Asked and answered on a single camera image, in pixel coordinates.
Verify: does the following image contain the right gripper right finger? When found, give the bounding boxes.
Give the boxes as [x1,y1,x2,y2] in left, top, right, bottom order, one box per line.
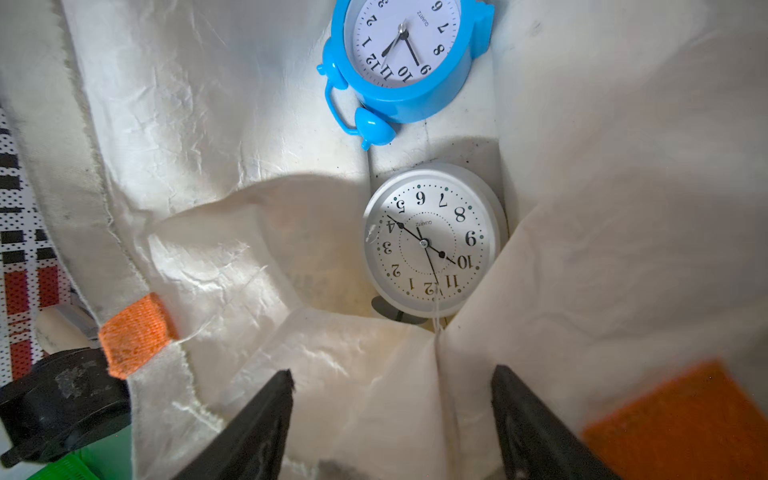
[491,365,618,479]

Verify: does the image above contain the grey round clock in bag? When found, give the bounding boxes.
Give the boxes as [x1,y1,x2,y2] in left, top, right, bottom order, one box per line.
[362,163,508,319]

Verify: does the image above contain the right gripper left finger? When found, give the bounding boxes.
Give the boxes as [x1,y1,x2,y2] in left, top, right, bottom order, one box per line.
[176,370,294,480]

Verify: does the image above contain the beige sponge block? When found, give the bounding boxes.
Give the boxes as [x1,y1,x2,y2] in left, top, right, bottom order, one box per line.
[33,304,99,354]

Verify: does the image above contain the cream canvas tote bag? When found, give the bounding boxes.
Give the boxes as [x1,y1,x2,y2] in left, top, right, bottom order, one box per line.
[1,1,767,479]

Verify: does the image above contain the blue twin bell clock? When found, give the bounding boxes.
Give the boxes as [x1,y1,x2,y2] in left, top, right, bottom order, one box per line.
[317,0,495,150]

